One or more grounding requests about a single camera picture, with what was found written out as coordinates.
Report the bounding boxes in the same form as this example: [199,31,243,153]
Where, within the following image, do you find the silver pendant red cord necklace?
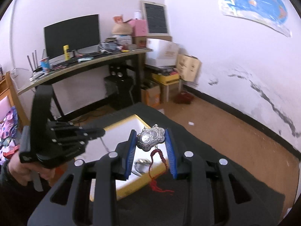
[136,124,175,195]

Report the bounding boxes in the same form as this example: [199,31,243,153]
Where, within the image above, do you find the beige paper gift bag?
[176,54,201,82]

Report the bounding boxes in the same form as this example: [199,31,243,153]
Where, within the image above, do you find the white framed blackboard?
[140,1,170,36]

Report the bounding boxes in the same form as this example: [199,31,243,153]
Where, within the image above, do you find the yellow flat box on stool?
[151,73,180,85]

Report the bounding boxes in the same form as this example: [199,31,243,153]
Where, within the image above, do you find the black speaker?
[109,63,128,78]

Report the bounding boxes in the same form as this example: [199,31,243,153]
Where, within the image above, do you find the dark desk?
[17,48,152,103]

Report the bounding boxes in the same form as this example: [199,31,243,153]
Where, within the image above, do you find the pink box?
[128,19,147,37]

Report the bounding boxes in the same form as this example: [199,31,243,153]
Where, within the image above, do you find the world map poster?
[222,0,292,38]

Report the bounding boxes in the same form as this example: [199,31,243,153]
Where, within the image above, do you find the black patterned table mat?
[86,103,284,225]

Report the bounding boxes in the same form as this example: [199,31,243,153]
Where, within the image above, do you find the brown cardboard box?
[140,82,161,108]

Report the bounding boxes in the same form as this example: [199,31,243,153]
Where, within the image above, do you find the yellow bottle on desk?
[63,44,70,61]

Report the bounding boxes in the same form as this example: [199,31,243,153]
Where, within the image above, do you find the person's left hand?
[8,152,55,186]

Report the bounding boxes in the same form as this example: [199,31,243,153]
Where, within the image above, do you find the white paper shopping bag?
[145,38,179,67]

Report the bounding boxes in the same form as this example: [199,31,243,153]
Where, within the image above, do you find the paper cup on desk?
[40,57,52,73]

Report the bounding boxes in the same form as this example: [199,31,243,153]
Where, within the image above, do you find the black computer monitor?
[44,14,100,59]

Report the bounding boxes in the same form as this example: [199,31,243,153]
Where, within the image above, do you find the straw woven hat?
[112,22,133,35]

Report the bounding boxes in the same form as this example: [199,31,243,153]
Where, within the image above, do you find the black gold wrist watch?
[134,159,151,174]

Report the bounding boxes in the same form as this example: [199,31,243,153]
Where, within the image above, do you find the yellow open box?
[75,114,166,200]

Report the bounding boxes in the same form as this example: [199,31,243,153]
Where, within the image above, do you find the red cloth on floor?
[173,91,194,105]

